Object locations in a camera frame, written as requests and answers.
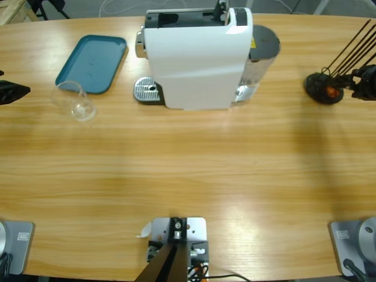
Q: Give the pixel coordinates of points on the clear glass cup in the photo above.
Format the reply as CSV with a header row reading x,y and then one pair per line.
x,y
82,111

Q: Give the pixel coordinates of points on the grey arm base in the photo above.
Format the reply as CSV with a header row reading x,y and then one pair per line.
x,y
352,243
17,246

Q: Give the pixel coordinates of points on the orange coffee capsule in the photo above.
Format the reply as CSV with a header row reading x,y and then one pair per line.
x,y
332,91

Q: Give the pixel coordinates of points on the white capsule coffee machine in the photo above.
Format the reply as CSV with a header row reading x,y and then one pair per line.
x,y
194,64

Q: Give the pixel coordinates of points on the black capsule holder with rods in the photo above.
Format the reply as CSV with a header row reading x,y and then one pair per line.
x,y
317,94

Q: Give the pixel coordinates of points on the wooden crate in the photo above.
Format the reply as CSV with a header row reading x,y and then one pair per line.
x,y
11,10

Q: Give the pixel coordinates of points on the grey metal leg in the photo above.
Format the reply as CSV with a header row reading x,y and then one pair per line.
x,y
320,6

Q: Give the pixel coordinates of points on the teal plastic tray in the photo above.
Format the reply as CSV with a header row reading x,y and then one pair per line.
x,y
91,63

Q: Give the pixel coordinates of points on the black chair legs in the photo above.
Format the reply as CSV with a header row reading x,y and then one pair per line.
x,y
57,7

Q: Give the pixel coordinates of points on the water tank with black lid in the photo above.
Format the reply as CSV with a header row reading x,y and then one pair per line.
x,y
263,44

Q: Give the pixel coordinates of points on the metal drip tray grille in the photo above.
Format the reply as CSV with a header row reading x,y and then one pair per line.
x,y
145,88

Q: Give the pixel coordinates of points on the white tape piece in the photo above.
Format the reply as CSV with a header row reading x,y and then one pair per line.
x,y
145,230

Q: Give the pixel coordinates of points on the white mount block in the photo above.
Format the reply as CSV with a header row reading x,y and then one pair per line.
x,y
195,230

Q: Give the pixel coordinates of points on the dark camera post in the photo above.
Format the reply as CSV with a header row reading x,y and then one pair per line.
x,y
170,261

